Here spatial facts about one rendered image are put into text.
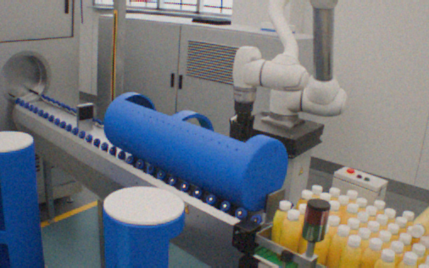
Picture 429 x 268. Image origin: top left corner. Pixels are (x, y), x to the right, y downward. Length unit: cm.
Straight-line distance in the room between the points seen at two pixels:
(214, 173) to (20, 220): 102
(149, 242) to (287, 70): 77
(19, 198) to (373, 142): 337
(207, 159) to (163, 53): 243
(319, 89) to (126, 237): 120
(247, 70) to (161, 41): 240
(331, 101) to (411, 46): 220
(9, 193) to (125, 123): 64
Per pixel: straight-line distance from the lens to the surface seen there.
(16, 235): 235
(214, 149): 175
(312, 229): 121
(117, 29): 289
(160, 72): 414
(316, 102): 231
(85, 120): 271
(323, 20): 214
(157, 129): 197
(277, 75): 172
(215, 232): 184
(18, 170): 221
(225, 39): 369
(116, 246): 159
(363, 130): 463
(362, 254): 151
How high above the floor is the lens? 176
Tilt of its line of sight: 18 degrees down
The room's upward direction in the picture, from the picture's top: 4 degrees clockwise
